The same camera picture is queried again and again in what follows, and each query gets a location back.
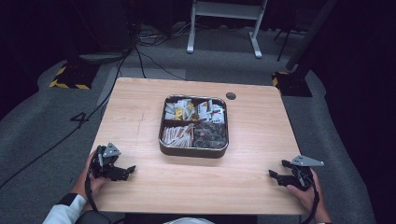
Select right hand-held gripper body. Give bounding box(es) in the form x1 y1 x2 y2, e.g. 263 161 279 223
290 154 325 191

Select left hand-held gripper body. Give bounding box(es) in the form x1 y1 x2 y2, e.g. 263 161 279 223
90 142 122 180

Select brown compartment tray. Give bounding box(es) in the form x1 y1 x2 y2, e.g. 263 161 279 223
158 94 230 160

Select clear plastic lid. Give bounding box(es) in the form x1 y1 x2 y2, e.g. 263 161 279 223
159 94 230 151

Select person's right hand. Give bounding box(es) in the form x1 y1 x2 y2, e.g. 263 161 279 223
286 170 330 219

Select person's left hand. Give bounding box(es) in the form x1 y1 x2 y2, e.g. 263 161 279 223
72 150 108 201

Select pile of pale stick packets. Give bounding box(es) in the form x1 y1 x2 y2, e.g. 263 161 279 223
161 123 194 148

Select person's white shirt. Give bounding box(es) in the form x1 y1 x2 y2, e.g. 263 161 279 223
163 217 217 224

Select black yellow striped base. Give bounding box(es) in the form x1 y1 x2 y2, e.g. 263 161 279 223
271 70 314 98
49 60 101 91

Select pile of dark packets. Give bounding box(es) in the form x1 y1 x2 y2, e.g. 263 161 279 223
193 122 228 150

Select pile of white yellow packets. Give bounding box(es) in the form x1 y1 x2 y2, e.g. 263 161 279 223
163 98 196 122

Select pile of white red packets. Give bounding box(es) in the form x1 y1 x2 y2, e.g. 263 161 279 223
195 99 226 124

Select grey flat stand base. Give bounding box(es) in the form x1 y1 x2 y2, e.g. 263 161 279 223
78 50 132 65

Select black tripod legs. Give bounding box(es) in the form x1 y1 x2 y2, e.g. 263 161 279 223
273 27 302 63

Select dark slanted pole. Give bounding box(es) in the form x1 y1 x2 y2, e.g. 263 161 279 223
285 0 339 71

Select white metal stand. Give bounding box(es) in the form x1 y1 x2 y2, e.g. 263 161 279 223
185 0 269 60

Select right hand-held gripper cable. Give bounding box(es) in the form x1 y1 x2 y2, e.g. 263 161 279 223
299 174 320 224

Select hand-held gripper cable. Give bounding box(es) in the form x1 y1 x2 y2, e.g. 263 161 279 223
299 174 320 224
84 172 100 213

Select left hand-held gripper cable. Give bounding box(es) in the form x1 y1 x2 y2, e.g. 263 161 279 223
84 172 100 213

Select long black floor cable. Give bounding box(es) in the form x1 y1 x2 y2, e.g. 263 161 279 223
0 46 138 190

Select thin black floor cable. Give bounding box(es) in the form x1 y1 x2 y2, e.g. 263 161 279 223
135 49 187 81

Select tangle of floor cables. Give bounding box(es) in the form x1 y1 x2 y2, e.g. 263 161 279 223
135 21 192 49

